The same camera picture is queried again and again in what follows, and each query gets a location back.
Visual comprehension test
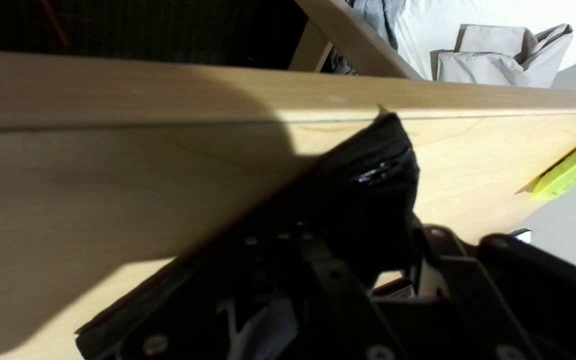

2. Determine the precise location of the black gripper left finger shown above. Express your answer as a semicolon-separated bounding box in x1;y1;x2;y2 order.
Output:
74;227;414;360

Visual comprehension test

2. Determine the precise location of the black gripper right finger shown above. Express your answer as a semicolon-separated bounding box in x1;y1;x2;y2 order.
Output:
409;224;576;360

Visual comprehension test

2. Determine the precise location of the light wooden desk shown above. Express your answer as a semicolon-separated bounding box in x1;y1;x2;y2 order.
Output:
0;0;576;360

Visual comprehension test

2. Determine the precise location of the grey clothes heap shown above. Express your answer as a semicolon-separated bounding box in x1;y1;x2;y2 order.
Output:
345;0;403;51

